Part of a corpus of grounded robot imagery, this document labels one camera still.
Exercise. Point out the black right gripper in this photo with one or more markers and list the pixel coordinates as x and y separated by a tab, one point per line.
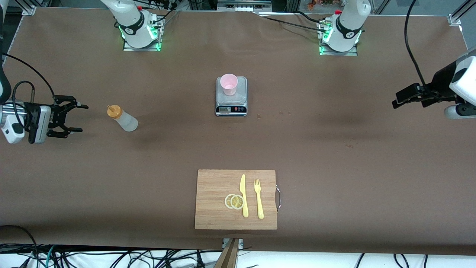
55	118

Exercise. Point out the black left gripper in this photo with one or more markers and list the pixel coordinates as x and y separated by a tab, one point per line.
438	86

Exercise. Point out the clear sauce bottle orange cap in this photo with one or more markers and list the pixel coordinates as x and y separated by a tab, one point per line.
124	119

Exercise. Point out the pink plastic cup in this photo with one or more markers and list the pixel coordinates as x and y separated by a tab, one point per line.
229	85

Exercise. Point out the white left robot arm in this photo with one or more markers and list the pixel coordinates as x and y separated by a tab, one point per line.
346	22

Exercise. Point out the silver digital kitchen scale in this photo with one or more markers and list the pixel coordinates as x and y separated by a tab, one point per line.
231	106

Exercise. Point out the wooden cutting board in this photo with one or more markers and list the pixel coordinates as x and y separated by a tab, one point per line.
212	197

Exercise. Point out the large paper table cover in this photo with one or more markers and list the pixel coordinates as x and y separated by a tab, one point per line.
238	149

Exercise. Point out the lemon slice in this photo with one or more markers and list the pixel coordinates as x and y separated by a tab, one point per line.
237	202

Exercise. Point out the yellow plastic fork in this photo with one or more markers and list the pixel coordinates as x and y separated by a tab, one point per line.
259	201

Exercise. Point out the yellow plastic knife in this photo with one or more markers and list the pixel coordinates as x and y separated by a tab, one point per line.
243	193

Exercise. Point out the white power strip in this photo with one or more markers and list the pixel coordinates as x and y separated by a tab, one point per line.
243	6

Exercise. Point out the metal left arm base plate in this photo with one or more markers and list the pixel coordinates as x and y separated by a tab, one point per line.
353	53

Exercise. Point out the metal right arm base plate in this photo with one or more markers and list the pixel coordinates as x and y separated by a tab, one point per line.
128	48

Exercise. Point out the wooden post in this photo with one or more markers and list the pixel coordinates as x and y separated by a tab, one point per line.
227	257

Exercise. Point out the metal post bracket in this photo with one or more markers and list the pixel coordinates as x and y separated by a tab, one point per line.
240	243

